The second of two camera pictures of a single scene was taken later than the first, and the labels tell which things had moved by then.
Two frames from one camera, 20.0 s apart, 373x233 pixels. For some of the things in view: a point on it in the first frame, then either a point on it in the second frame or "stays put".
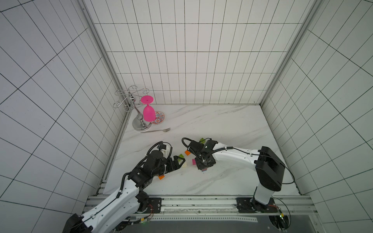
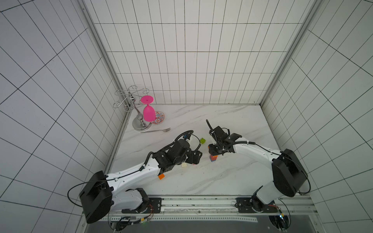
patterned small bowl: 160,117 stays put
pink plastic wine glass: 149,111 stays put
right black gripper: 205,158 to 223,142
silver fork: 165,130 stays put
